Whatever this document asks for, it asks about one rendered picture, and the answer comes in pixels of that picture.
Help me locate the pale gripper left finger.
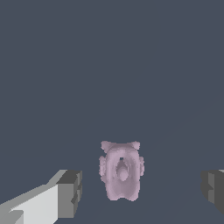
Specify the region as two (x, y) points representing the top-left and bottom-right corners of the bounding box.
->
(0, 169), (83, 224)

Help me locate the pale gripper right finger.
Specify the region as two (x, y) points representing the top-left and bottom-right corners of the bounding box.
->
(200, 169), (224, 216)

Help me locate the pink teddy bear figurine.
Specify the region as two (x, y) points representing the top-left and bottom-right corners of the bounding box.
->
(98, 140), (145, 203)

